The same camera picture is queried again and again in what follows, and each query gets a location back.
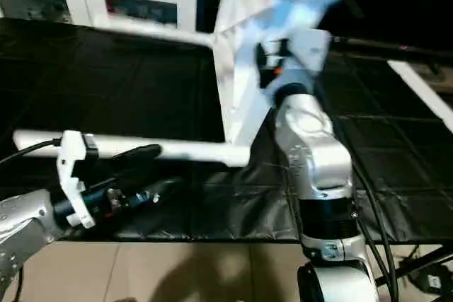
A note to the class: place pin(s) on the white plastic table top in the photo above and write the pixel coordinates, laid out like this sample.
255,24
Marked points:
241,68

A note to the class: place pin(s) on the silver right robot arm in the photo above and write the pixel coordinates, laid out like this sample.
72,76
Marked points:
315,153

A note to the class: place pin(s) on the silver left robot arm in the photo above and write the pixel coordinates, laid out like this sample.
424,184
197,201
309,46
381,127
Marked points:
21,224

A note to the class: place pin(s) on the black work mat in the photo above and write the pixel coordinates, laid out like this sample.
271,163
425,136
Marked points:
141,90

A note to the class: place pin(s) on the white flat board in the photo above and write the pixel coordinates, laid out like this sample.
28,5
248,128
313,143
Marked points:
425,86

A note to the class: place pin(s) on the black power adapter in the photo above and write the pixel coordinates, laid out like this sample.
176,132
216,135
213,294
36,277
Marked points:
433,281

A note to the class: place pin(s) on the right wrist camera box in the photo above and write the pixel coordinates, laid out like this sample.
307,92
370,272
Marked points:
308,51

